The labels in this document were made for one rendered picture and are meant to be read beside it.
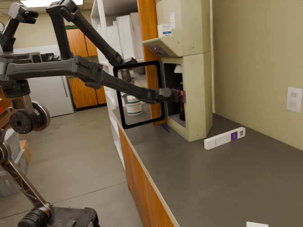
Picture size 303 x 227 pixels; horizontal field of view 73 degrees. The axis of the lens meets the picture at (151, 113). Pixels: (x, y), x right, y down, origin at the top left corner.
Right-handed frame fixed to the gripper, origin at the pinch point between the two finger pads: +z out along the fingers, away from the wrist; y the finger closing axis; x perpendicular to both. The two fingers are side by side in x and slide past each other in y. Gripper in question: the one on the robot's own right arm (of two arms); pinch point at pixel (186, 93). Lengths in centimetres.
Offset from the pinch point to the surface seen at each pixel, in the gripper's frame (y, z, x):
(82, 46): 506, -32, -65
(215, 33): 17, 33, -36
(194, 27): -17.0, -4.5, -35.4
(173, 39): -16.4, -15.8, -30.4
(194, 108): -15.7, -4.5, 5.1
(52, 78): 477, -118, 11
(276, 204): -70, -7, 26
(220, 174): -48, -12, 26
